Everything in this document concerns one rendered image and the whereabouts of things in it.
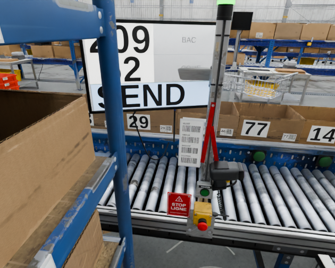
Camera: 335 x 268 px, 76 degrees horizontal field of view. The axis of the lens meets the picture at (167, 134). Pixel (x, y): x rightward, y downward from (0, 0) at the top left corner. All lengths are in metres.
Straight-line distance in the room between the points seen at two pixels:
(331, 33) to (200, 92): 5.82
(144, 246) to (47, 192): 1.66
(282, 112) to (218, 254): 1.17
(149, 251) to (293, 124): 1.36
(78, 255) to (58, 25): 0.30
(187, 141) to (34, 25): 0.66
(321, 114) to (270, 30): 4.33
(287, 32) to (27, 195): 6.09
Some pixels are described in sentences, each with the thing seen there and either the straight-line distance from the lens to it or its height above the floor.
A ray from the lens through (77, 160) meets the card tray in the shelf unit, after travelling 0.31.
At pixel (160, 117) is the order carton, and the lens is 1.41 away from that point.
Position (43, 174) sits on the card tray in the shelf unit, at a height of 1.39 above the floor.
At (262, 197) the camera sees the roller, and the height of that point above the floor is 0.74.
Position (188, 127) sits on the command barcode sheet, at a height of 1.21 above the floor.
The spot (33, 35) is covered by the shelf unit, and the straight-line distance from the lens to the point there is 0.19.
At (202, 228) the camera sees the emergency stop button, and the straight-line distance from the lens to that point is 0.90.
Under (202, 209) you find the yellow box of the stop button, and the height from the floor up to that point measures 0.88.
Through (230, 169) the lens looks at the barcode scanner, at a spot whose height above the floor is 1.09.
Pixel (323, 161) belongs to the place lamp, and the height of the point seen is 0.82.
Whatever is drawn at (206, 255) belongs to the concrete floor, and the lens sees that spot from 1.87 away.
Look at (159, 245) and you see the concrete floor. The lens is 1.89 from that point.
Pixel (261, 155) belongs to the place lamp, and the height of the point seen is 0.83.
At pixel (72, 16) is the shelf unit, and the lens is 0.24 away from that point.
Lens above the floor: 1.52
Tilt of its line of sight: 26 degrees down
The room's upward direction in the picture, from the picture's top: 1 degrees clockwise
